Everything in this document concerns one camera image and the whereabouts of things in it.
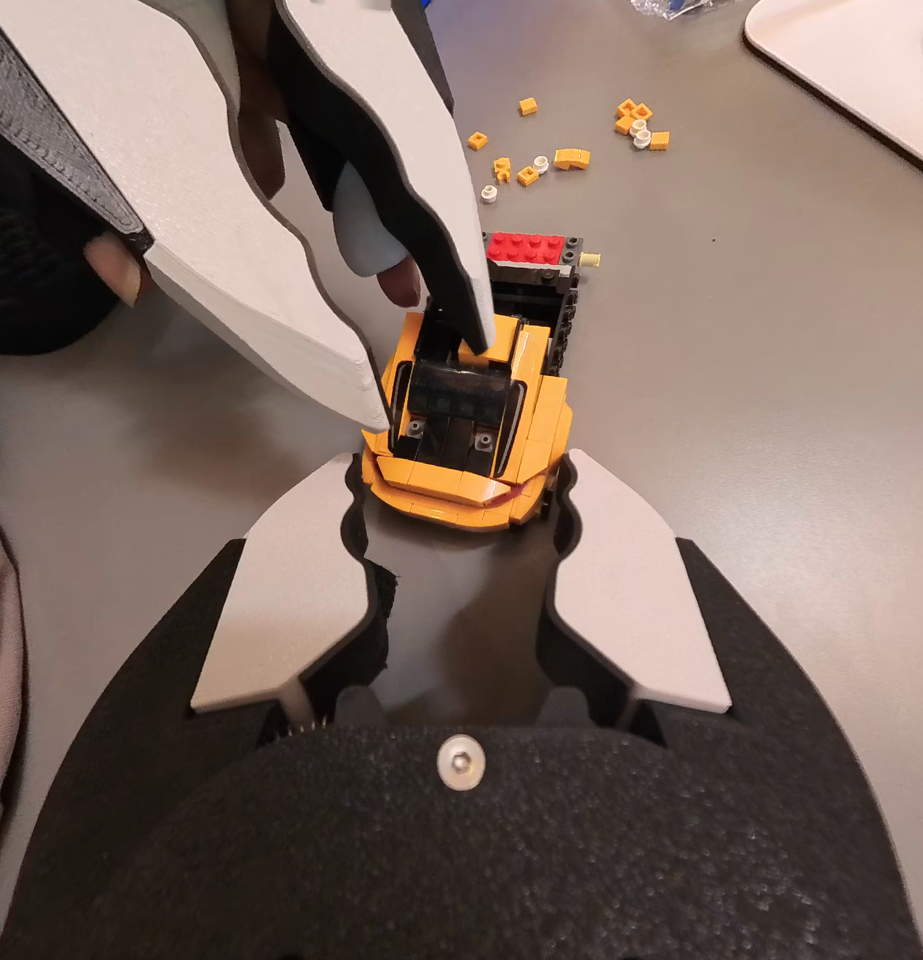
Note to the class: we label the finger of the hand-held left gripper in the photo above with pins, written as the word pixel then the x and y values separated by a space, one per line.
pixel 401 112
pixel 191 210

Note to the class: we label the scattered orange white lego pieces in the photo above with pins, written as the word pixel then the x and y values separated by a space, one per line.
pixel 572 158

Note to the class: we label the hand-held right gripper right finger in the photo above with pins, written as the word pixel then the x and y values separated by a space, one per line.
pixel 634 600

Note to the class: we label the beige hooded sweatshirt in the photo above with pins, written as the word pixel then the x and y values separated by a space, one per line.
pixel 0 675

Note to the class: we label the white book stand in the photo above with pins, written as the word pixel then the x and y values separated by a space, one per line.
pixel 844 52

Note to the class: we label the orange black lego car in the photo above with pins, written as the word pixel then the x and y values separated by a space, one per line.
pixel 461 487

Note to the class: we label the person's left forearm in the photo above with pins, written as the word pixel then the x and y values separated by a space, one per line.
pixel 34 277

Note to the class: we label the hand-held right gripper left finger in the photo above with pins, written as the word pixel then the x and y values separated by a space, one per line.
pixel 296 600

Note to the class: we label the person's left hand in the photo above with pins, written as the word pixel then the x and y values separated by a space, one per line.
pixel 259 90

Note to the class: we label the clear bag of dark pieces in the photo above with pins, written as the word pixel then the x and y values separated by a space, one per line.
pixel 671 7

